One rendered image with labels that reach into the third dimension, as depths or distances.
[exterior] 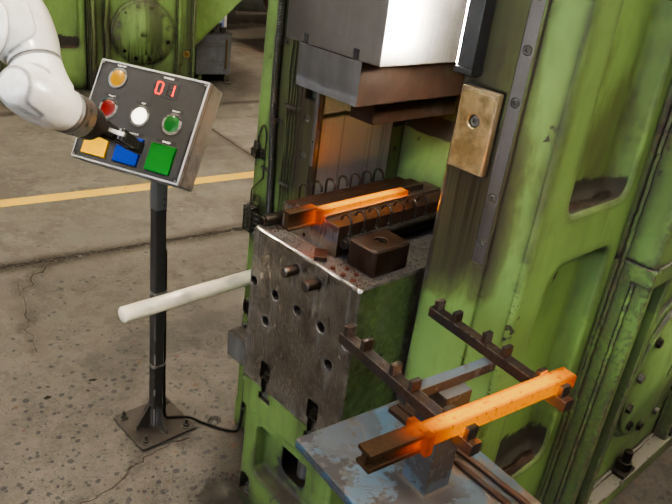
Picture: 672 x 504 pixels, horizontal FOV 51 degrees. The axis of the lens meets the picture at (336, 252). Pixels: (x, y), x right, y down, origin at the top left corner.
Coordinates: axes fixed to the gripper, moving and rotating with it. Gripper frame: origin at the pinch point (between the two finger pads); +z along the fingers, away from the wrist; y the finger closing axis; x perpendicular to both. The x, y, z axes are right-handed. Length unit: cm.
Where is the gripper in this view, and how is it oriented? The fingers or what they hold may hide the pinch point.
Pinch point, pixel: (133, 144)
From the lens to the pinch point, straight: 177.0
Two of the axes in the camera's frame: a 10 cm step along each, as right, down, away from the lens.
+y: 9.2, 2.7, -2.9
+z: 2.6, 1.3, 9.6
